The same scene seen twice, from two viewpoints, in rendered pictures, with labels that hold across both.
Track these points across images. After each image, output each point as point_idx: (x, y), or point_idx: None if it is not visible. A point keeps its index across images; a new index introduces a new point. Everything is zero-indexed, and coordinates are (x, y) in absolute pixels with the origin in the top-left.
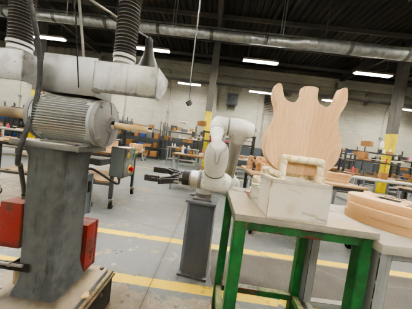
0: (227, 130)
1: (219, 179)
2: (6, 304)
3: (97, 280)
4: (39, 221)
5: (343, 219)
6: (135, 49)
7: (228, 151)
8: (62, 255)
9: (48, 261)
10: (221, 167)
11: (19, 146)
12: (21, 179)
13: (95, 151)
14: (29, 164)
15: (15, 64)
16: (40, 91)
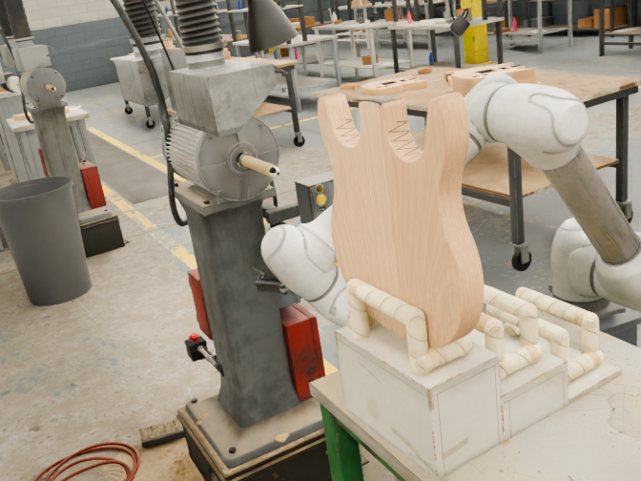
0: (486, 132)
1: (318, 304)
2: (211, 407)
3: (313, 424)
4: (213, 309)
5: None
6: (206, 28)
7: (289, 253)
8: (245, 366)
9: (231, 369)
10: (289, 282)
11: (170, 200)
12: None
13: (246, 203)
14: (188, 224)
15: (138, 82)
16: (167, 116)
